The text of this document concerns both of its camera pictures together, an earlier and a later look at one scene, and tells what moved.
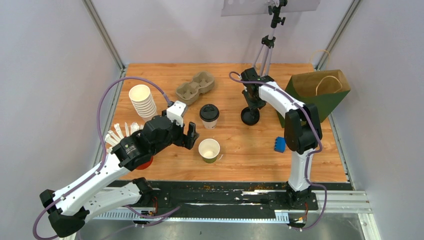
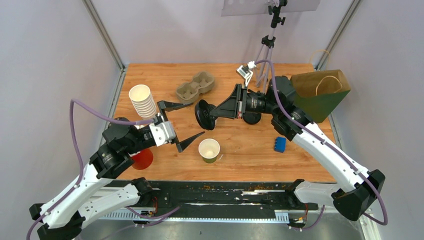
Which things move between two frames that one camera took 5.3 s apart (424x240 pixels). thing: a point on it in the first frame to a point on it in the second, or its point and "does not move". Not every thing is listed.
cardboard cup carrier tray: [202, 82] does not move
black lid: [250, 116] does not move
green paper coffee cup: [209, 149] does not move
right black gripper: [260, 104] to [229, 108]
